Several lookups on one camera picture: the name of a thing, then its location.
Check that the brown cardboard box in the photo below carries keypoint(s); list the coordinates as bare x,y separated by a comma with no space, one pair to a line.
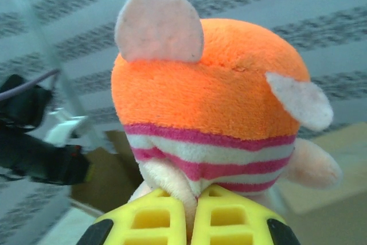
344,213
109,176

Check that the plush toy with orange hat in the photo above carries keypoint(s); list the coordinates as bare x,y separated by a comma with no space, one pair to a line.
200,84

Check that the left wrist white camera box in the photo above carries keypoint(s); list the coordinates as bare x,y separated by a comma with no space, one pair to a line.
66,127

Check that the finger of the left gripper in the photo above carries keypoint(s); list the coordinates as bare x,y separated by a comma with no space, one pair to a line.
78,167

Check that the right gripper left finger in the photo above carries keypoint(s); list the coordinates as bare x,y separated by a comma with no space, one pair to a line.
149,222

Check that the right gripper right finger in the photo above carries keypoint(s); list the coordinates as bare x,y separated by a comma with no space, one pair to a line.
232,222

